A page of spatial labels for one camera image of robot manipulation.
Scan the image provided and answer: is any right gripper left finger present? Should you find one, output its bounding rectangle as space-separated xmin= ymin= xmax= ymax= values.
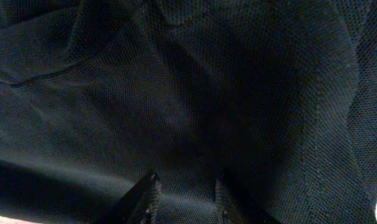
xmin=92 ymin=172 xmax=162 ymax=224

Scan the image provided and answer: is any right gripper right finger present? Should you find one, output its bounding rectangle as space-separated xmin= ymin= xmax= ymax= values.
xmin=215 ymin=179 xmax=281 ymax=224

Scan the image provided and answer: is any black t-shirt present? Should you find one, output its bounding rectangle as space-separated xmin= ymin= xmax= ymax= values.
xmin=0 ymin=0 xmax=377 ymax=223

